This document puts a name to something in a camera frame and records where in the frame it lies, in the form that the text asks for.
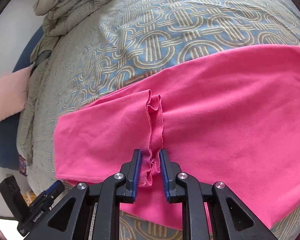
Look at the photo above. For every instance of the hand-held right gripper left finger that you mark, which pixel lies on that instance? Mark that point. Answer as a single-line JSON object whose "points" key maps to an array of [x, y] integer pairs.
{"points": [[136, 175]]}

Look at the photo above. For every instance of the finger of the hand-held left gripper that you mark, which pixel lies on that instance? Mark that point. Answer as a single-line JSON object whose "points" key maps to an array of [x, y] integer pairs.
{"points": [[53, 188]]}

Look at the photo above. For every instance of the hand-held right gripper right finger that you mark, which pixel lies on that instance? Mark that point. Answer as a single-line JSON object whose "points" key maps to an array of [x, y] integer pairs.
{"points": [[165, 176]]}

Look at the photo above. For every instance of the pink pants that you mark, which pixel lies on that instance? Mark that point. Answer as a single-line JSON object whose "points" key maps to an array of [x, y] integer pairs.
{"points": [[215, 110]]}

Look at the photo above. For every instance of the yellow bag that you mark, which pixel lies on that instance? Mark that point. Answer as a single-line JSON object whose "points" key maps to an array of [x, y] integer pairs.
{"points": [[27, 196]]}

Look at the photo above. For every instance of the blue headboard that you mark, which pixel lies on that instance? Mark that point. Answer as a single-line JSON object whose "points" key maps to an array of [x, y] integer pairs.
{"points": [[7, 142]]}

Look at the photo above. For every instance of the patterned pillow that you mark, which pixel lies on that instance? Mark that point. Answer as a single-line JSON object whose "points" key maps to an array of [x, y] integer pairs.
{"points": [[27, 120]]}

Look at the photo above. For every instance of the pink pillow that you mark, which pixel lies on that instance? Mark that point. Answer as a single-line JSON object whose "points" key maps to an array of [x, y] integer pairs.
{"points": [[11, 95]]}

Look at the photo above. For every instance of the bed with patterned sheet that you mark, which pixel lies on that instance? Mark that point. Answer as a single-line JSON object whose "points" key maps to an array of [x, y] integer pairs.
{"points": [[165, 30]]}

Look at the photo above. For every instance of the folded patterned duvet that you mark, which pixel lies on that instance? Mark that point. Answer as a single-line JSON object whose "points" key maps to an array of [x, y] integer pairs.
{"points": [[72, 2]]}

